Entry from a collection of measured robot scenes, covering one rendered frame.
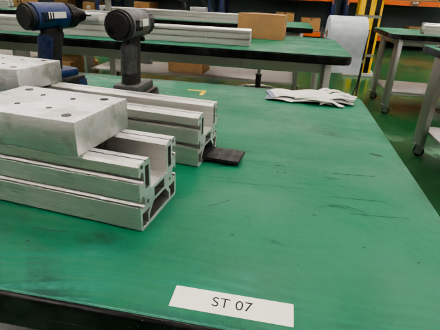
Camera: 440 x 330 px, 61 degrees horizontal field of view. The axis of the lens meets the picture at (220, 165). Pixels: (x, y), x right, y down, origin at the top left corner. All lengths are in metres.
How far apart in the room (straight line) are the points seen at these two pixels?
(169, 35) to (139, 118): 1.63
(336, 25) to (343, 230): 3.71
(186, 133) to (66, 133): 0.21
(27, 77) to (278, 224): 0.50
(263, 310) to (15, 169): 0.33
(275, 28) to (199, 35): 0.60
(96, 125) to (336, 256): 0.31
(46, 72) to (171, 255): 0.48
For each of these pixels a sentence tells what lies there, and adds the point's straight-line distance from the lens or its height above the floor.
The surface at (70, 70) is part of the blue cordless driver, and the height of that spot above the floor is 0.84.
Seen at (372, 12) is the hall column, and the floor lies 0.90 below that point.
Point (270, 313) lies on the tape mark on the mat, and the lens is 0.36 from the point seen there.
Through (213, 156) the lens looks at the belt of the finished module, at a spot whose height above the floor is 0.79.
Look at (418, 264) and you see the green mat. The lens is 0.47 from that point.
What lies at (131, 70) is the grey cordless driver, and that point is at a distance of 0.83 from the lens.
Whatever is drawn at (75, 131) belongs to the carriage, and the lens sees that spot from 0.43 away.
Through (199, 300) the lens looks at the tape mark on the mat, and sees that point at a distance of 0.36.
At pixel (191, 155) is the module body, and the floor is 0.80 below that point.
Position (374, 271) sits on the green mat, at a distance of 0.43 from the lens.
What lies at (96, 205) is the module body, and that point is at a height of 0.80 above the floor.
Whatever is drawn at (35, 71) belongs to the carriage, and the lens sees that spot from 0.75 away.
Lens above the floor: 1.03
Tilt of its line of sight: 25 degrees down
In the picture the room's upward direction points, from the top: 3 degrees clockwise
